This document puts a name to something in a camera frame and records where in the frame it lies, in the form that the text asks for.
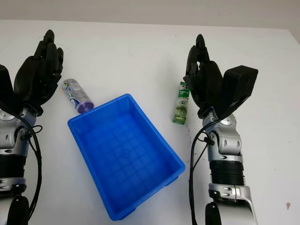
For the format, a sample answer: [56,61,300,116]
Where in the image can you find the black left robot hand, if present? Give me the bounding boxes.
[13,29,65,116]

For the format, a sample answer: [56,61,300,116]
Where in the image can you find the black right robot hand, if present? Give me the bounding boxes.
[183,34,227,119]

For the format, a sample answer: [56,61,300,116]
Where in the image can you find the green toothpaste box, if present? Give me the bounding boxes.
[172,81,191,124]

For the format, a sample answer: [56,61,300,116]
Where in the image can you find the purple capped printed bottle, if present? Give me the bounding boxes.
[61,78,95,115]

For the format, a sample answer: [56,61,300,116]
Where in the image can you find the blue plastic tray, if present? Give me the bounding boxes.
[67,93,186,222]

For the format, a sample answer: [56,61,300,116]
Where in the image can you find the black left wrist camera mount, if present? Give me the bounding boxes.
[0,64,15,111]

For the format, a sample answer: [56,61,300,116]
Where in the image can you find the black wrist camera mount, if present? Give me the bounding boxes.
[0,64,15,111]
[218,66,259,120]

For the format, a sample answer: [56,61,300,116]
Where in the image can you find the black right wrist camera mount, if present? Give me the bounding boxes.
[218,66,259,120]

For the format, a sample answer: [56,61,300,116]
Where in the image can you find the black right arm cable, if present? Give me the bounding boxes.
[188,121,215,225]

